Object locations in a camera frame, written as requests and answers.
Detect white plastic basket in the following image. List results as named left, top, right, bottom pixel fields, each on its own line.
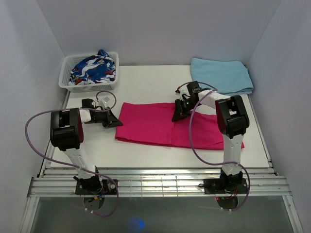
left=58, top=51, right=120, bottom=93

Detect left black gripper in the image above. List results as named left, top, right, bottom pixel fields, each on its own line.
left=89, top=107, right=122, bottom=129

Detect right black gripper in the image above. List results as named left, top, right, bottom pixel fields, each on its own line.
left=172, top=99, right=200, bottom=122

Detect blue white patterned garment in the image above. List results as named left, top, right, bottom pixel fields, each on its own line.
left=68, top=49, right=116, bottom=85

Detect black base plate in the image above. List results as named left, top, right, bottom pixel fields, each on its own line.
left=74, top=180, right=117, bottom=195
left=203, top=179, right=248, bottom=194

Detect aluminium rail frame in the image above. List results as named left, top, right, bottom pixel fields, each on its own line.
left=21, top=95, right=303, bottom=233

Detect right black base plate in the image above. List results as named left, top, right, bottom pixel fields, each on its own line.
left=203, top=179, right=248, bottom=194

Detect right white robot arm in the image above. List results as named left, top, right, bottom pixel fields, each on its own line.
left=172, top=81, right=250, bottom=194

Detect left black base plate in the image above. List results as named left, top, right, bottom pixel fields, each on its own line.
left=74, top=180, right=117, bottom=195

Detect folded light blue trousers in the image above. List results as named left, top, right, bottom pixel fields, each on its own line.
left=190, top=58, right=253, bottom=96

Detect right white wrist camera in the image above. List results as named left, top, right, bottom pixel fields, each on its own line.
left=175, top=89, right=190, bottom=98

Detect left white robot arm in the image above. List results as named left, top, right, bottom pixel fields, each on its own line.
left=50, top=99, right=123, bottom=195

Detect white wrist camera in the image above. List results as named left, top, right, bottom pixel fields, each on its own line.
left=101, top=96, right=110, bottom=109
left=175, top=89, right=190, bottom=98

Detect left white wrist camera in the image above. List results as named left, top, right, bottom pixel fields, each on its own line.
left=101, top=96, right=110, bottom=109

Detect magenta trousers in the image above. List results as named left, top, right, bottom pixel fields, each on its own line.
left=114, top=101, right=245, bottom=150

